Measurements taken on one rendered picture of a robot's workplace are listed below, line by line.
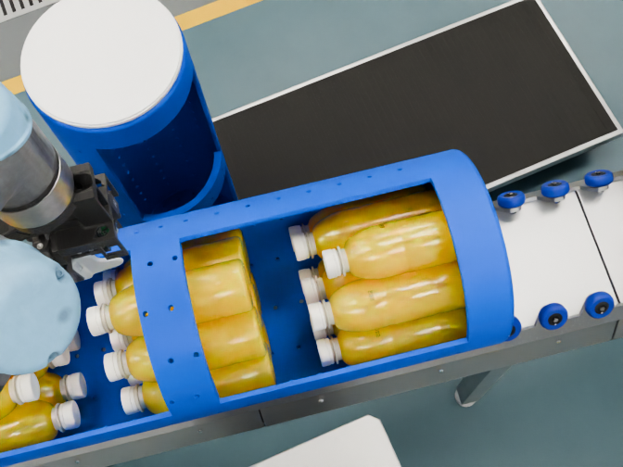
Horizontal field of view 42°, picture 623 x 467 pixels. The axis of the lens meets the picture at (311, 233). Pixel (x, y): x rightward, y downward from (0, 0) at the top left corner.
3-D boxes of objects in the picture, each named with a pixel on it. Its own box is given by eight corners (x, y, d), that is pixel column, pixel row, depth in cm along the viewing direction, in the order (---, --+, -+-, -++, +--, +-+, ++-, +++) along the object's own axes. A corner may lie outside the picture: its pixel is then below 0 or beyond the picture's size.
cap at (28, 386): (15, 390, 107) (28, 386, 107) (18, 369, 110) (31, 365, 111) (26, 409, 110) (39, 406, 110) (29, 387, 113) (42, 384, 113)
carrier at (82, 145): (125, 265, 218) (222, 299, 214) (-9, 103, 137) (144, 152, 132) (167, 173, 227) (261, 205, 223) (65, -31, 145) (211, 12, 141)
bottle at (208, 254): (237, 231, 112) (96, 265, 111) (249, 283, 111) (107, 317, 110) (242, 238, 119) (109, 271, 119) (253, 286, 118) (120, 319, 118)
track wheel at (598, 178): (618, 183, 132) (617, 171, 131) (591, 189, 132) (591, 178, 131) (605, 177, 136) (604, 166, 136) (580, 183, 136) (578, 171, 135)
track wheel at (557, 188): (574, 194, 132) (573, 182, 131) (548, 200, 131) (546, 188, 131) (563, 187, 136) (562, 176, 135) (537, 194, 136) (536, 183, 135)
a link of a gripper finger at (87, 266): (135, 283, 92) (113, 258, 83) (84, 296, 91) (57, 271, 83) (132, 258, 93) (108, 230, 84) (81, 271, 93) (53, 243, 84)
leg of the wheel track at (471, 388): (479, 404, 216) (527, 355, 158) (458, 409, 216) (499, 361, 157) (472, 383, 218) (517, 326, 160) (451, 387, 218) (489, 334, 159)
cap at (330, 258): (342, 280, 108) (329, 283, 108) (338, 270, 112) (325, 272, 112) (336, 254, 107) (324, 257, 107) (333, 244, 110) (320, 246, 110)
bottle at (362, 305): (465, 313, 115) (329, 347, 114) (451, 266, 117) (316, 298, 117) (473, 297, 108) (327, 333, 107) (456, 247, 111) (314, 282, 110)
